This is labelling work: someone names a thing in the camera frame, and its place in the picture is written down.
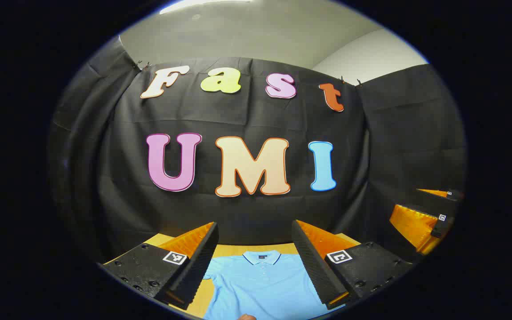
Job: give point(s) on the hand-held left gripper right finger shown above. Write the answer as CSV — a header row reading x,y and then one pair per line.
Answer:
x,y
311,266

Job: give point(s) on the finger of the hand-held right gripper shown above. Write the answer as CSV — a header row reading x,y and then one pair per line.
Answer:
x,y
438,194
411,226

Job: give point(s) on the black backdrop cloth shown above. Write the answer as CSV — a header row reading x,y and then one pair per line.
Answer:
x,y
238,120

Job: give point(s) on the light blue T-shirt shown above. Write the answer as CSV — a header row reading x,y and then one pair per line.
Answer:
x,y
265,289

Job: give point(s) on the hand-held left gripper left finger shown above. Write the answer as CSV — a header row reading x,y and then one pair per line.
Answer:
x,y
200,262

